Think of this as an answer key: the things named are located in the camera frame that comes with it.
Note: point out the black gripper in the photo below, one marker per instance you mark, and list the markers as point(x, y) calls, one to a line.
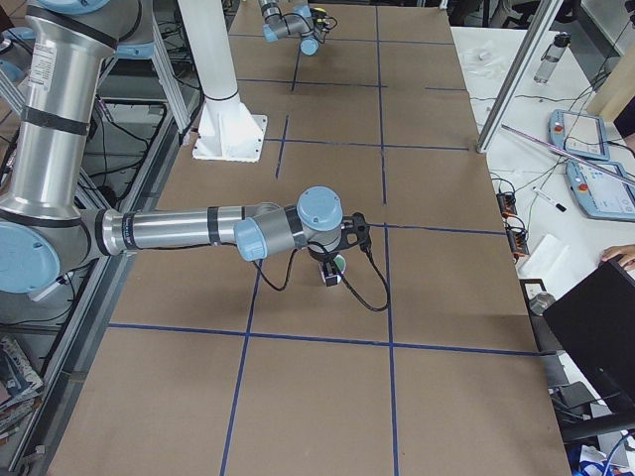
point(318, 256)

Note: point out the light green cup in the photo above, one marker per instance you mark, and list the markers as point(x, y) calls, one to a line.
point(338, 266)

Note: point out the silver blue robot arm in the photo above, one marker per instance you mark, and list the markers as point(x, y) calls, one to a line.
point(299, 22)
point(63, 204)

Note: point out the stack of folded cloths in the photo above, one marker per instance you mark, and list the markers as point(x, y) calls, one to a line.
point(20, 385)

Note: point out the person's hand on mouse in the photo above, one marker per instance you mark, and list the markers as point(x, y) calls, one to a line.
point(624, 254)

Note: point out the black and white pen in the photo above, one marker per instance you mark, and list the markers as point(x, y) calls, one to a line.
point(557, 205)

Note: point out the black laptop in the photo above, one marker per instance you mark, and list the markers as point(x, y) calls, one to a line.
point(594, 323)

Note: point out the upper blue teach pendant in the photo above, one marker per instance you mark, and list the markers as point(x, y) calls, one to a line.
point(579, 134)

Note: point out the blue teach pendant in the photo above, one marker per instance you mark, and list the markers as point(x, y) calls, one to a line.
point(579, 134)
point(599, 195)

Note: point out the lower blue teach pendant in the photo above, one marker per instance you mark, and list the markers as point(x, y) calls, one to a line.
point(599, 195)

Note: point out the clear water bottle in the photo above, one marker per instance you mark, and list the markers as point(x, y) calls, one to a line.
point(552, 56)

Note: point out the white central pedestal column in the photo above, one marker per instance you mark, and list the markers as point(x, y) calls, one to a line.
point(227, 130)

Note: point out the aluminium frame post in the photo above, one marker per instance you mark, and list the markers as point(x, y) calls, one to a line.
point(543, 19)

